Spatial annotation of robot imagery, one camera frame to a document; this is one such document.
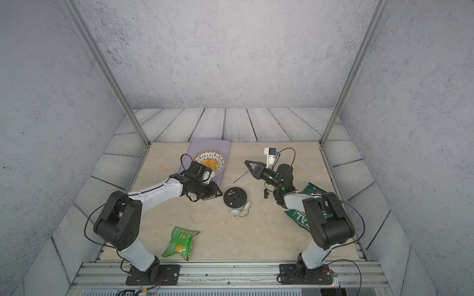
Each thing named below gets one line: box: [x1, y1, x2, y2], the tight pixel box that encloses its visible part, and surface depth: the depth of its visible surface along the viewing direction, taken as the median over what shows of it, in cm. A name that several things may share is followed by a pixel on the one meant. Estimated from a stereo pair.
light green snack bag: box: [161, 226, 200, 262], surface depth 79 cm
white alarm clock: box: [223, 186, 252, 219], surface depth 91 cm
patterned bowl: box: [193, 149, 227, 176], surface depth 113 cm
